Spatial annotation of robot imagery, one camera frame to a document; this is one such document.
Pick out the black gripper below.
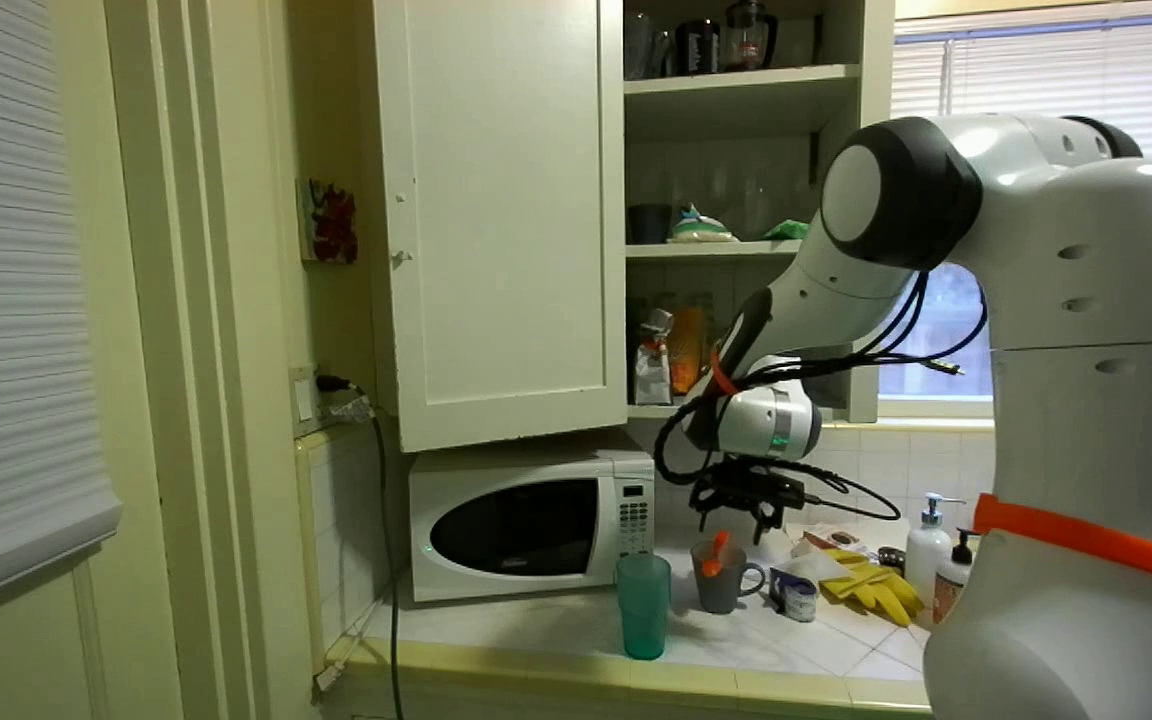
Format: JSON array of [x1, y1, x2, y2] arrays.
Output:
[[687, 461, 808, 551]]

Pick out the orange plastic spoon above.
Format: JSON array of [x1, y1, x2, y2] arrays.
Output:
[[695, 530, 736, 586]]

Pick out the grey ceramic mug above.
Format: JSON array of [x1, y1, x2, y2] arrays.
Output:
[[691, 543, 771, 620]]

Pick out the blue tape dispenser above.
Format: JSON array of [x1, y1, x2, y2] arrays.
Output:
[[766, 565, 823, 629]]

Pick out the green translucent plastic cup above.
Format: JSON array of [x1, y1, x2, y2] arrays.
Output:
[[613, 550, 674, 666]]

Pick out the yellow cloth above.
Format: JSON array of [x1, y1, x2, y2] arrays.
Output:
[[814, 550, 930, 633]]

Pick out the clear bottle red cap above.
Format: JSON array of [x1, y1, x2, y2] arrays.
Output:
[[631, 303, 674, 407]]

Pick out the orange bottle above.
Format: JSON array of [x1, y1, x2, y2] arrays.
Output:
[[669, 302, 714, 400]]

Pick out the soap bottle black pump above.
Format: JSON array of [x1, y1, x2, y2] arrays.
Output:
[[929, 530, 979, 633]]

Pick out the white microwave oven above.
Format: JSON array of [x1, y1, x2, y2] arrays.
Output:
[[404, 447, 661, 607]]

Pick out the stacked dishes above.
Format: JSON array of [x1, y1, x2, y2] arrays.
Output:
[[662, 202, 739, 250]]

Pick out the closed white cabinet door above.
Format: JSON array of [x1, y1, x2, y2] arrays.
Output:
[[368, 0, 631, 456]]

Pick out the white window blind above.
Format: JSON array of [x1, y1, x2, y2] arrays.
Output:
[[0, 0, 124, 624]]

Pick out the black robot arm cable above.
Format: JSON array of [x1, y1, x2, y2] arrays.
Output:
[[651, 259, 996, 530]]

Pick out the black power cable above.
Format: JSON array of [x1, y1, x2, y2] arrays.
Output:
[[365, 407, 407, 720]]

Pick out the white wall cabinet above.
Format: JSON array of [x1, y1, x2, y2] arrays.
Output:
[[621, 0, 900, 423]]

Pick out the red wall ornament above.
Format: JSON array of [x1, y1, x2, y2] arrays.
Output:
[[302, 175, 359, 267]]

